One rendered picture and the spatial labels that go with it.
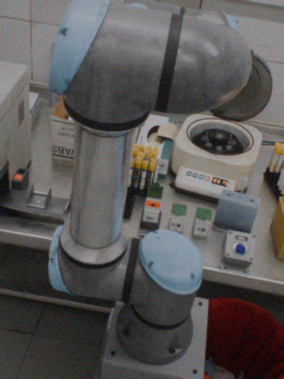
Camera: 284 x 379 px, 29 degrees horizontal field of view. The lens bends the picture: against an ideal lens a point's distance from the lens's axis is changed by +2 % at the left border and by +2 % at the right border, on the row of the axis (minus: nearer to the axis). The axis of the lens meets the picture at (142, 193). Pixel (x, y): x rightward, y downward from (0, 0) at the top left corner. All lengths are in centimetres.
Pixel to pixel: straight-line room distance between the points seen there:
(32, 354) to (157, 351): 123
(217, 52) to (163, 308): 48
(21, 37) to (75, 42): 125
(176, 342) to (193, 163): 65
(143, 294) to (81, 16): 49
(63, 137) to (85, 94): 93
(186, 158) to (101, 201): 77
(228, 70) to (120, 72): 13
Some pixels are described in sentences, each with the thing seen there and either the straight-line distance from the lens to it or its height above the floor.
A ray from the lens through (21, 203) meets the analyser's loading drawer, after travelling 142.
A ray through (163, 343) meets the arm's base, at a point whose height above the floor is 100.
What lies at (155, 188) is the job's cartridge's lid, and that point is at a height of 98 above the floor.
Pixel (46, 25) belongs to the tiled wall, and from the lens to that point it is 184.
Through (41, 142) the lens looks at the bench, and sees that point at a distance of 171.
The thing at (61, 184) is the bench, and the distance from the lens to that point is 154.
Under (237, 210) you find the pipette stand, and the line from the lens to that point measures 143.
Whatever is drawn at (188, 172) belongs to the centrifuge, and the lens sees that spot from 155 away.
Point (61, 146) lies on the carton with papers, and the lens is 161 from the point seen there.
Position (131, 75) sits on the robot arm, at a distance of 63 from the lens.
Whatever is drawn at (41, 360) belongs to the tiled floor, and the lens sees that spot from 221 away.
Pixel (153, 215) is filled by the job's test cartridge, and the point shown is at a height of 93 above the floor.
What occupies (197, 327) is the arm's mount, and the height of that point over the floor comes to 95.
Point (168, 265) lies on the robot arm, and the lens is 91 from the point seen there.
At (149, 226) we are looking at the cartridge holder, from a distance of 139.
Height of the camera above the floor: 183
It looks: 38 degrees down
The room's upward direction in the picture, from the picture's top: 8 degrees clockwise
